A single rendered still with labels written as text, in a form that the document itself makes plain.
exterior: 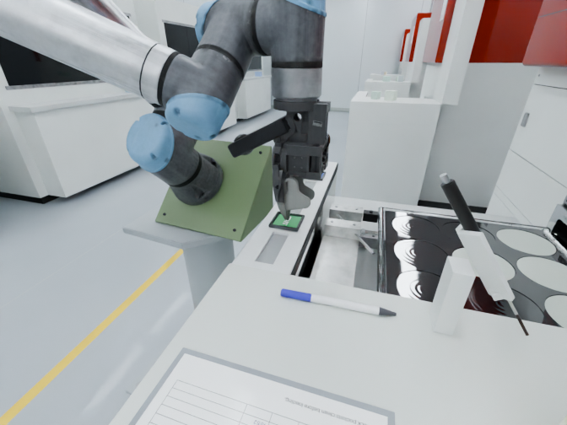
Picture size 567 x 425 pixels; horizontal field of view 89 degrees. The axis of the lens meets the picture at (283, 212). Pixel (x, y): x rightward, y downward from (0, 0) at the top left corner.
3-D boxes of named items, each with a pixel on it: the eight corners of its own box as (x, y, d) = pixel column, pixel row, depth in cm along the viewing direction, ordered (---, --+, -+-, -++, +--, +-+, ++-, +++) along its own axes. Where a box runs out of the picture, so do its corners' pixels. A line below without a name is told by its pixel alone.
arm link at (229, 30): (174, 44, 41) (238, 41, 37) (204, -14, 44) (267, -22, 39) (204, 84, 48) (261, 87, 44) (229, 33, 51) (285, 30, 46)
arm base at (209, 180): (169, 201, 84) (145, 187, 75) (186, 156, 88) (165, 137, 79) (213, 208, 79) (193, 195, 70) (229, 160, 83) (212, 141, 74)
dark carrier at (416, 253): (546, 232, 64) (547, 230, 64) (683, 374, 35) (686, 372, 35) (384, 212, 73) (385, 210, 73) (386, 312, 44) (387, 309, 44)
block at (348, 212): (362, 217, 74) (363, 206, 72) (361, 223, 71) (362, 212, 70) (330, 212, 76) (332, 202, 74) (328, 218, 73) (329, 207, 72)
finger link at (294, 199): (307, 230, 51) (310, 181, 47) (276, 225, 52) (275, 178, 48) (311, 222, 54) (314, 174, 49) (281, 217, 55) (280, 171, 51)
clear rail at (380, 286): (383, 211, 75) (384, 206, 74) (385, 322, 43) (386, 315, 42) (377, 210, 75) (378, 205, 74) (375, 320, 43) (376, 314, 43)
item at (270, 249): (334, 203, 95) (337, 162, 88) (288, 342, 48) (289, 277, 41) (305, 200, 97) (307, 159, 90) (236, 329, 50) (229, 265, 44)
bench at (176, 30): (240, 126, 610) (232, 12, 517) (192, 148, 458) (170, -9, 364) (195, 124, 638) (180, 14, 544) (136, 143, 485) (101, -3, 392)
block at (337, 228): (359, 233, 67) (361, 221, 66) (359, 240, 64) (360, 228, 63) (326, 228, 69) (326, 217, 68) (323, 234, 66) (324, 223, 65)
